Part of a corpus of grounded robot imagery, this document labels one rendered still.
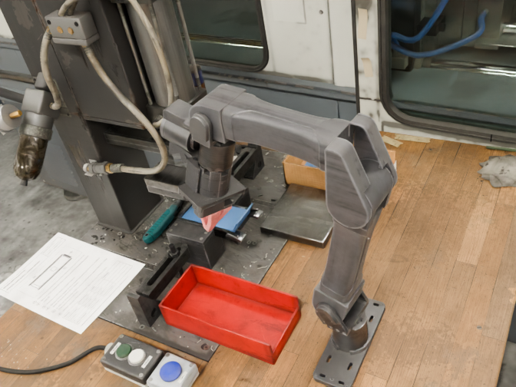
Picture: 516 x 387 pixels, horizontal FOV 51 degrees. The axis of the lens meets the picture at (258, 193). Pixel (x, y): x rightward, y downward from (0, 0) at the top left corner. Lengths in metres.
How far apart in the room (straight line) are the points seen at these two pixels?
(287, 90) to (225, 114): 0.93
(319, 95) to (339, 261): 0.88
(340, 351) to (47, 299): 0.66
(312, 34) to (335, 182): 0.95
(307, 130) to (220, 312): 0.52
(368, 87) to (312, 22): 0.24
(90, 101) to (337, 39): 0.74
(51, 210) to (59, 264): 1.84
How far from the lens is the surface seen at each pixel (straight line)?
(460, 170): 1.41
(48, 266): 1.40
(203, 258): 1.20
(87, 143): 1.25
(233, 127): 0.78
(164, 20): 0.98
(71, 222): 3.07
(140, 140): 1.16
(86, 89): 1.13
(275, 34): 1.68
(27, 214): 3.28
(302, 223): 1.24
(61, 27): 1.03
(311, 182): 1.35
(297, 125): 0.73
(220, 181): 0.89
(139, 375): 1.05
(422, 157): 1.45
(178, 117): 0.88
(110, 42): 1.02
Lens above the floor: 1.76
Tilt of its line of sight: 38 degrees down
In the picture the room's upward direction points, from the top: 12 degrees counter-clockwise
